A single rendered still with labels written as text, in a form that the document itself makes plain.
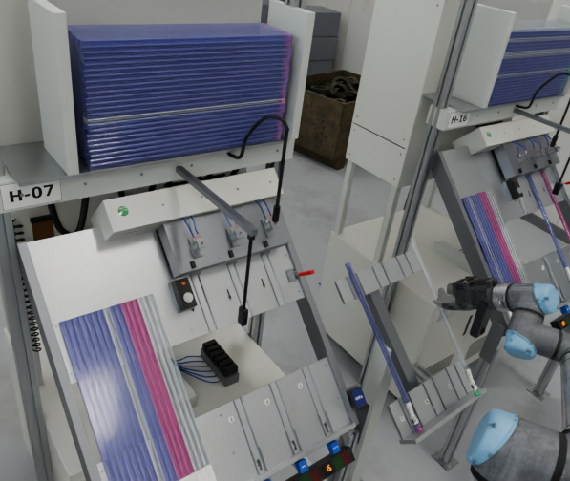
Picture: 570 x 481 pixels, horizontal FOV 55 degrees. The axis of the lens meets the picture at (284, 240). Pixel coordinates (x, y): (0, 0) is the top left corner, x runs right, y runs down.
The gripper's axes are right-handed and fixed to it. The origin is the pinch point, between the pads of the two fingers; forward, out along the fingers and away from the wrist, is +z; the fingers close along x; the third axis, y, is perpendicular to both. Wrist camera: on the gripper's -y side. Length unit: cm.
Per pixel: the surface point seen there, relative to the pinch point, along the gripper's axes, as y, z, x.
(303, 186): 41, 240, -155
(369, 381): -22.5, 22.6, 14.1
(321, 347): -2.1, 15.1, 35.7
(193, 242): 37, 17, 65
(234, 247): 32, 16, 54
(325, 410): -17.2, 10.9, 42.7
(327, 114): 94, 233, -193
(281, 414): -13, 12, 56
